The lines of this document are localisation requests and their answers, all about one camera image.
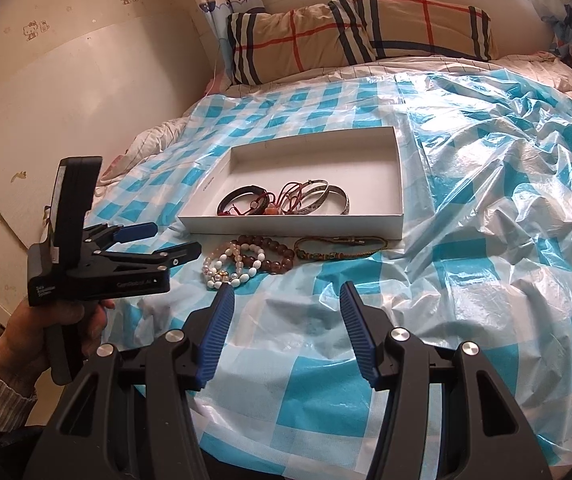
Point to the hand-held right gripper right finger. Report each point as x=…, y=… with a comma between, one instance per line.
x=361, y=335

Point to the blue checked plastic sheet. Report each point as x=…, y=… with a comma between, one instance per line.
x=491, y=210

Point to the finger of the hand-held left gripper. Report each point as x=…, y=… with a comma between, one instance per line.
x=138, y=231
x=175, y=255

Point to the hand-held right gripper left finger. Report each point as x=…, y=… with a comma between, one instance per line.
x=215, y=335

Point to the person's left hand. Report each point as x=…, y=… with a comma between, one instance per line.
x=23, y=340

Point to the wide silver patterned bangle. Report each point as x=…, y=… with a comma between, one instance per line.
x=344, y=202

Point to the white cardboard box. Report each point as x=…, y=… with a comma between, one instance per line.
x=316, y=160

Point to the thin silver bangle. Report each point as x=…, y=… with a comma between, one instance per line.
x=311, y=182

